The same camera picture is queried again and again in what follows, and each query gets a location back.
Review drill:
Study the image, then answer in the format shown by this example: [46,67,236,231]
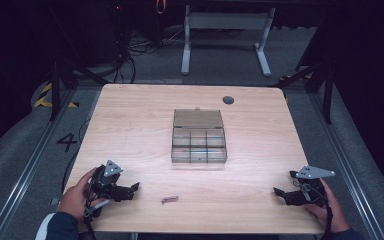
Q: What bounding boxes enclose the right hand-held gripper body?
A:
[289,164,336,208]

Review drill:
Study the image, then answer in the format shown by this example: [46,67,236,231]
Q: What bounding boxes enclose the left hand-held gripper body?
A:
[89,159,136,203]

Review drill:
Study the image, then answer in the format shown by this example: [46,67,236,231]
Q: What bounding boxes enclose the clear plastic compartment box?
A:
[170,107,229,165]

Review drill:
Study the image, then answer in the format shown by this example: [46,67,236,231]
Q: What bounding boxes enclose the person's right hand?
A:
[304,177,351,234]

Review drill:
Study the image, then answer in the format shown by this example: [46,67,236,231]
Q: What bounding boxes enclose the person's left hand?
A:
[57,167,105,225]

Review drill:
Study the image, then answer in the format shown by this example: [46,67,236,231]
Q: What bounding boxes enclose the black metal stand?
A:
[47,59,110,122]
[269,49,335,125]

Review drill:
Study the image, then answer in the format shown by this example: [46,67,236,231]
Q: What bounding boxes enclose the yellow black hazard tape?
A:
[33,82,81,109]

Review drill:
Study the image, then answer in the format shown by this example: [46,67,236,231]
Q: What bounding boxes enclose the right hand-held gripper cable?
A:
[321,202,335,240]

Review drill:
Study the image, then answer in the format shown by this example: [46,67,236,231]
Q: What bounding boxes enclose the hand-held gripper cable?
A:
[82,186,110,240]
[321,202,335,240]

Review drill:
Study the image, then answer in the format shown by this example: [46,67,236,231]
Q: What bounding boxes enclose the left hand-held gripper cable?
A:
[82,186,110,240]

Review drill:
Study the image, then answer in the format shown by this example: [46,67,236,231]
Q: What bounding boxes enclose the thin black floor cable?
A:
[61,116,93,195]

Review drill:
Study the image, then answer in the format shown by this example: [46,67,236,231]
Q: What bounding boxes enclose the aluminium floor rail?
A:
[307,92,384,240]
[0,89,78,240]

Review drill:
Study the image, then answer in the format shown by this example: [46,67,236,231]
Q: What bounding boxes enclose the bundle of black floor cables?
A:
[111,3,188,85]

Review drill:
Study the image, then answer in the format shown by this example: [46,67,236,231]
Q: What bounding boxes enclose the grey metal desk frame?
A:
[180,4,277,78]

